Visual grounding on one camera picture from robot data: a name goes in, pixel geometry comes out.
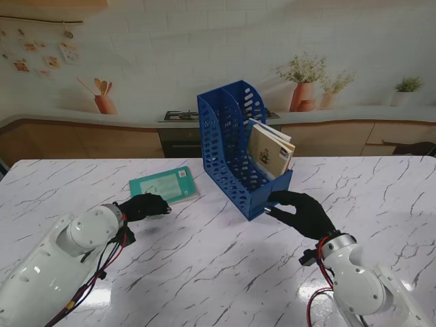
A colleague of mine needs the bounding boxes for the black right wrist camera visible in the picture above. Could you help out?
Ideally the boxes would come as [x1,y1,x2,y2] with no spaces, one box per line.
[298,249,320,267]

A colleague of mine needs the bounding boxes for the beige and white cover book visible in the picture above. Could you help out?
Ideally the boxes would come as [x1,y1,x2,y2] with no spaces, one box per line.
[247,123,296,178]

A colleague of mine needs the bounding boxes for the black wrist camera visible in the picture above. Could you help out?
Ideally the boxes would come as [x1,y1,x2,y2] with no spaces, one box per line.
[117,227,137,245]
[298,249,320,267]

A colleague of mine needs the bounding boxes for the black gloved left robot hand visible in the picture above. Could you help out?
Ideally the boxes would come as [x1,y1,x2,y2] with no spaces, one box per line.
[119,193,172,224]

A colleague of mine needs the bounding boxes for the light blue book with woman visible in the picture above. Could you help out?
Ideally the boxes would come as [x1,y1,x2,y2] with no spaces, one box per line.
[247,118,292,144]

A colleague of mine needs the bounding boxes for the red black left arm cables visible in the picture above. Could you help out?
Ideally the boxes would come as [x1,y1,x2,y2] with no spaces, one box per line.
[42,217,132,327]

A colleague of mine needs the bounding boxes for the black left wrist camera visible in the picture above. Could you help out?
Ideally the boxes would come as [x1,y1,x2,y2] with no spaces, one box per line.
[117,227,137,245]

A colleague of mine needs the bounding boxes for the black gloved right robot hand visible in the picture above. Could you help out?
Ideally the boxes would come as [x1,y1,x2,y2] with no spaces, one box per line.
[264,189,338,243]

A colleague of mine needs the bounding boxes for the teal cover book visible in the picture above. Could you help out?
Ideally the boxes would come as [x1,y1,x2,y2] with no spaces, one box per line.
[128,166,199,206]

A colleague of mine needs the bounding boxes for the yellow cover book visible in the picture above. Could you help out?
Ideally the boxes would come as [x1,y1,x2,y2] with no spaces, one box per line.
[268,131,296,151]

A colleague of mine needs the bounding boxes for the blue perforated plastic file holder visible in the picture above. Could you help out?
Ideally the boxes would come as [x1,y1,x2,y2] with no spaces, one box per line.
[196,80,294,222]

